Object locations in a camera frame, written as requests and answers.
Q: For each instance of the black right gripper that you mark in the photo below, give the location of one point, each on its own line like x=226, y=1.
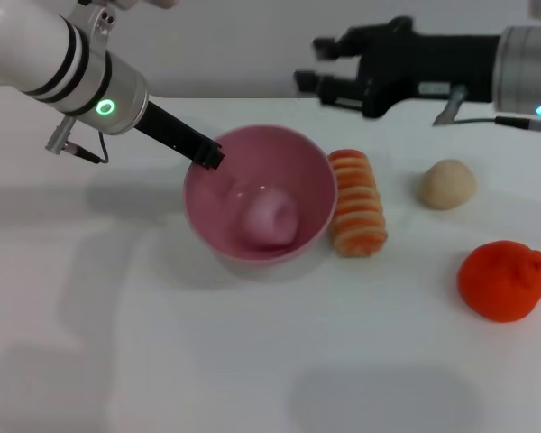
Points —
x=424, y=63

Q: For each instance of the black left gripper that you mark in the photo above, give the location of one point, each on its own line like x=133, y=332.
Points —
x=167, y=131

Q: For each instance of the pink plastic bowl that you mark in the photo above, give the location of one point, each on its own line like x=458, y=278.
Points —
x=216, y=212

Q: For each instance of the pink toy peach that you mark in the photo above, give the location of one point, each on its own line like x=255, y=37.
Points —
x=270, y=221

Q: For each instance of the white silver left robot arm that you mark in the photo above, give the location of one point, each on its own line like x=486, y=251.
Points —
x=49, y=58

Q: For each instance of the orange striped bread loaf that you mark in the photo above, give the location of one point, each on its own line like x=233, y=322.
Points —
x=358, y=203

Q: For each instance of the beige round bun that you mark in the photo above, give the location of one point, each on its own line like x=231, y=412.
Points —
x=448, y=185

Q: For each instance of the red orange toy fruit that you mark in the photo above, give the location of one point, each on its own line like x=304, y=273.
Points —
x=500, y=282

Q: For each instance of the left wrist camera housing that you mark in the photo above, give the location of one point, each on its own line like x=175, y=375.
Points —
x=162, y=3

